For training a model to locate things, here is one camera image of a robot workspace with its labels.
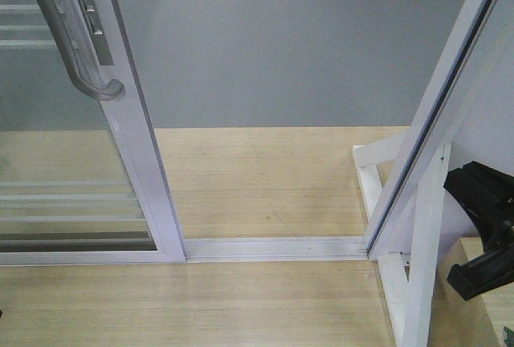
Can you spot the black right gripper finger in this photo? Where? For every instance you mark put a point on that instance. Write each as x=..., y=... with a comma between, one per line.
x=491, y=270
x=486, y=195

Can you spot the white sliding glass door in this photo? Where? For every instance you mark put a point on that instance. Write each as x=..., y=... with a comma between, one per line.
x=82, y=180

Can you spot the silver door lock plate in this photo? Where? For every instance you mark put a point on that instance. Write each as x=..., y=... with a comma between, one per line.
x=96, y=32

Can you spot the light wooden box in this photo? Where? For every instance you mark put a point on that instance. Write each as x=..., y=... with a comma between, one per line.
x=483, y=320

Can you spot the white front support brace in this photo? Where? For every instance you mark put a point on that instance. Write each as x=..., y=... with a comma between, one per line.
x=409, y=291

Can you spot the white support brace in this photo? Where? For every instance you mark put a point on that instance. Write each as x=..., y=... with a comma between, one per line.
x=409, y=291
x=366, y=158

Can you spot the white rear support brace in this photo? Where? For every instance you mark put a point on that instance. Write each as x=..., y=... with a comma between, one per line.
x=366, y=158

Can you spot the light wooden platform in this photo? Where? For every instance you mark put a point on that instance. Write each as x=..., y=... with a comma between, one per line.
x=227, y=182

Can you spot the white door frame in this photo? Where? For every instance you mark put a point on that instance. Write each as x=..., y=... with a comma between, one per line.
x=480, y=39

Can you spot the silver door handle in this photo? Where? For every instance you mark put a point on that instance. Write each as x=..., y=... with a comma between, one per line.
x=109, y=91

